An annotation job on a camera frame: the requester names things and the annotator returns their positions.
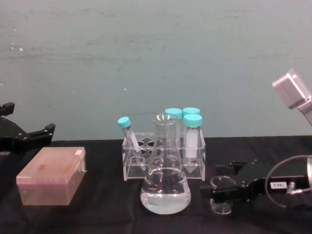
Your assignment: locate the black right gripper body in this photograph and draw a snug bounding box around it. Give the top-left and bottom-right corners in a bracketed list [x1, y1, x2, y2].
[237, 161, 309, 198]

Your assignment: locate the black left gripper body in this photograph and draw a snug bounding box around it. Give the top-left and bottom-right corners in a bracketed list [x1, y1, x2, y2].
[0, 116, 30, 153]

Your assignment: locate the small clear glass beaker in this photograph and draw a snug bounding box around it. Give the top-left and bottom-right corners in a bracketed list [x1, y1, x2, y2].
[210, 175, 236, 215]

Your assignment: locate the clear acrylic tube rack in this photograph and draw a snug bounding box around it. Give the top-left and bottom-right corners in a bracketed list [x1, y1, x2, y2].
[121, 132, 206, 181]

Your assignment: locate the pink translucent plastic box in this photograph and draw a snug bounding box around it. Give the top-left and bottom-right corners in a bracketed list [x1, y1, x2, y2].
[16, 146, 87, 206]

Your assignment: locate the white-labelled teal-capped tube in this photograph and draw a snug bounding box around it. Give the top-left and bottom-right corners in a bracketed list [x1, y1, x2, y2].
[183, 114, 203, 174]

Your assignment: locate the clear conical glass flask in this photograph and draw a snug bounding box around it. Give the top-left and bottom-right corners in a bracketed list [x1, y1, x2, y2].
[140, 113, 192, 215]

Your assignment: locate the leaning teal-capped plastic tube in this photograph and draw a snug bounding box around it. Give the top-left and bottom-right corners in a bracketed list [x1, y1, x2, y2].
[117, 116, 147, 172]

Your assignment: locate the black table cloth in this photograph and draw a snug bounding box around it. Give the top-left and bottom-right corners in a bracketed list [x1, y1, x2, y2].
[0, 135, 312, 234]

